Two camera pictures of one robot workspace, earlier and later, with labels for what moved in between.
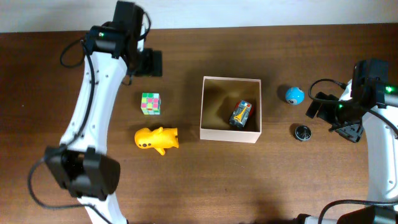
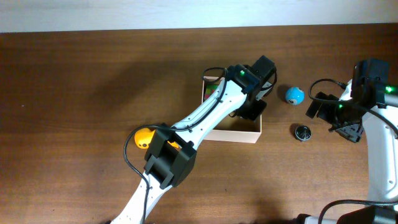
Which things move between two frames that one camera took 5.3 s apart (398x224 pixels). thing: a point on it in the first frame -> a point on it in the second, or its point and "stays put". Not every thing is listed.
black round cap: [303, 132] stays put
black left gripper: [150, 65] -> [257, 109]
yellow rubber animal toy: [160, 139] stays put
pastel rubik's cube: [151, 103] -> [209, 88]
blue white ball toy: [295, 96] stays put
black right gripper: [352, 133] stays put
